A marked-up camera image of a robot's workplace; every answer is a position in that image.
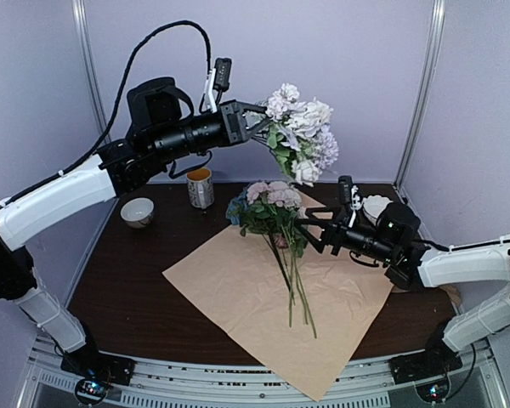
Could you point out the right aluminium frame post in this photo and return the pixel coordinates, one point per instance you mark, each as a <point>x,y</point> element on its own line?
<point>435,35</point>

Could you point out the small white round bowl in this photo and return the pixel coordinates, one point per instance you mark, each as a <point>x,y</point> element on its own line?
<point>138,213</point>

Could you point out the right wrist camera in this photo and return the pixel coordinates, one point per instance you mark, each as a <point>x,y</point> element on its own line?
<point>350,201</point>

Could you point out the lavender hydrangea stem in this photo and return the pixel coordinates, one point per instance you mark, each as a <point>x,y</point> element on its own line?
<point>298,134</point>

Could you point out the front aluminium rail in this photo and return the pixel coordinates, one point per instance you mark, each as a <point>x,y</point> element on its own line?
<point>363,383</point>

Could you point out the aluminium frame post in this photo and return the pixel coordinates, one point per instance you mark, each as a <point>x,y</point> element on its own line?
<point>435,35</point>
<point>103,121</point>

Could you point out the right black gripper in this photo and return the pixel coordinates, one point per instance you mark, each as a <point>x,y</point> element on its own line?
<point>332,234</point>

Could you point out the green and peach wrapping paper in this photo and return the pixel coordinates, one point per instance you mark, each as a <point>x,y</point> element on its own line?
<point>236,283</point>

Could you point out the dusty pink rose stem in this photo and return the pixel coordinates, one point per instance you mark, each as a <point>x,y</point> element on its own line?
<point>284,252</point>

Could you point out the white rose stem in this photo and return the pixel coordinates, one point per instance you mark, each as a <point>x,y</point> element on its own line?
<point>299,280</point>

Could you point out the white scalloped bowl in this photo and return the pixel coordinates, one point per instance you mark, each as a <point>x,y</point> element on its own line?
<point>373,206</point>

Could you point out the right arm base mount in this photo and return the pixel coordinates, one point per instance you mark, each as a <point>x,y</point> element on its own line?
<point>428,372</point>

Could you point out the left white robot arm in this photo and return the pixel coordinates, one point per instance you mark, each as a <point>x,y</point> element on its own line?
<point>158,136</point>

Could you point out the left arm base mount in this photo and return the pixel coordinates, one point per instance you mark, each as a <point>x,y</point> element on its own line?
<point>98,378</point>

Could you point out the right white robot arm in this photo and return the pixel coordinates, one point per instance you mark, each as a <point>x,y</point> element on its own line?
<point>414,265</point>

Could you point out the patterned mug yellow inside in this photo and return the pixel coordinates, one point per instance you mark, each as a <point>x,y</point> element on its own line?
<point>200,188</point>

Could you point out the left aluminium frame post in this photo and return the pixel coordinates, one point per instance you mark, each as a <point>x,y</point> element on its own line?
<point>103,121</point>

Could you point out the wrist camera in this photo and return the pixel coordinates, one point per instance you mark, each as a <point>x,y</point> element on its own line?
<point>217,83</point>
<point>350,201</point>

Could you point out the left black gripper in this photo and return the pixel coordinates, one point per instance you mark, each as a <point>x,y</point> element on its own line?
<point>233,119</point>

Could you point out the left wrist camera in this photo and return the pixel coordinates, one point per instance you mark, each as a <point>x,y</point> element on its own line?
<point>217,83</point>

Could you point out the blue hydrangea stem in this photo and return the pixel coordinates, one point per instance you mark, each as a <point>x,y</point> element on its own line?
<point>234,208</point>

